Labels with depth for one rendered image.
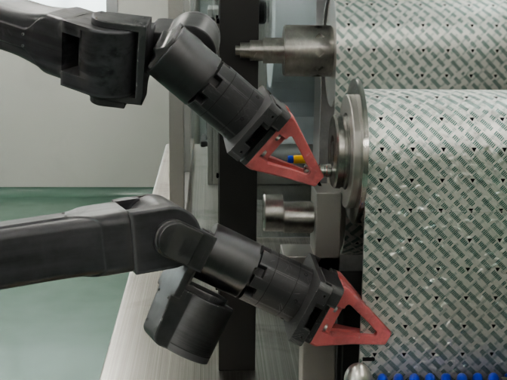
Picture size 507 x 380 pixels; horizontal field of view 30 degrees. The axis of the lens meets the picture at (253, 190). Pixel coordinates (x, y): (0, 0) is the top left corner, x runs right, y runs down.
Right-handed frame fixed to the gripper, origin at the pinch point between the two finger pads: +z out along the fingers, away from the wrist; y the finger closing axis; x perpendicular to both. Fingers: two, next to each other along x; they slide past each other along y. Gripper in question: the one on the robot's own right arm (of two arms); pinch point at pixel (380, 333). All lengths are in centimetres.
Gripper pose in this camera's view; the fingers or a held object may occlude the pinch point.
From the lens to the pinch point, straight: 95.5
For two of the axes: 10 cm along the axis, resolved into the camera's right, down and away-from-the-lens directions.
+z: 8.9, 4.4, 1.4
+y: 0.5, 2.2, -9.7
